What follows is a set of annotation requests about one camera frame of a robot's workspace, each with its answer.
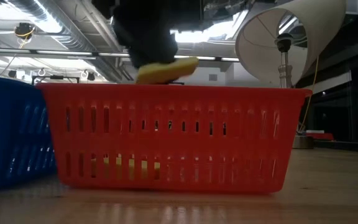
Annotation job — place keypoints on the red flat background object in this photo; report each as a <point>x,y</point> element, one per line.
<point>322,136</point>

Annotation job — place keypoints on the blue plastic basket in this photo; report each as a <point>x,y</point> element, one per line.
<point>11,133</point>

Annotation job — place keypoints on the silver lamp stand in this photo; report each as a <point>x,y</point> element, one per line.
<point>284,62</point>

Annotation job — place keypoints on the red plastic basket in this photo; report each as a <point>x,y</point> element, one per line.
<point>172,140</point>

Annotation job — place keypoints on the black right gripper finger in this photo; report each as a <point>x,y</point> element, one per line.
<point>154,51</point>

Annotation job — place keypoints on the white shade table lamp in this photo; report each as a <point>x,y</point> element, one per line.
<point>259,46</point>

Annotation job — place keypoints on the black ceiling device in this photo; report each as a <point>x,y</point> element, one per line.
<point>24,30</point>

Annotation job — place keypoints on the round metal lamp base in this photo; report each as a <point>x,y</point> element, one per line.
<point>303,142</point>

